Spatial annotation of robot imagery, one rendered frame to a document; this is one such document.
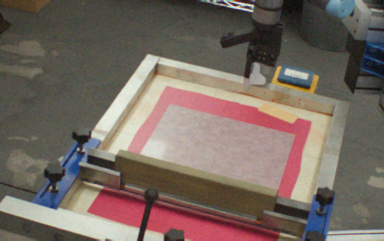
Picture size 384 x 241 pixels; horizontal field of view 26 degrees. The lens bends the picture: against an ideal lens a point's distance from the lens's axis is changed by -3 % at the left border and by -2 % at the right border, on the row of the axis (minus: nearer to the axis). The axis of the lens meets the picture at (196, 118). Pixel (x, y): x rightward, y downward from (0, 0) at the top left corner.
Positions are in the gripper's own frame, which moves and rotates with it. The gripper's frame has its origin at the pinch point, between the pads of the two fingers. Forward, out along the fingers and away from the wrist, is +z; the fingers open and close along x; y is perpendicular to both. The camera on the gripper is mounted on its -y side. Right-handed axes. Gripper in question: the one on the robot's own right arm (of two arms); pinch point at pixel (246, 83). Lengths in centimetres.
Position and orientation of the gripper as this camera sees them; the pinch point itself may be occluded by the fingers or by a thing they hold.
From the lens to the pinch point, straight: 231.3
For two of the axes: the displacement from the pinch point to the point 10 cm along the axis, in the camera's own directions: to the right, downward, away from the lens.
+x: 2.5, -4.8, 8.4
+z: -1.2, 8.4, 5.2
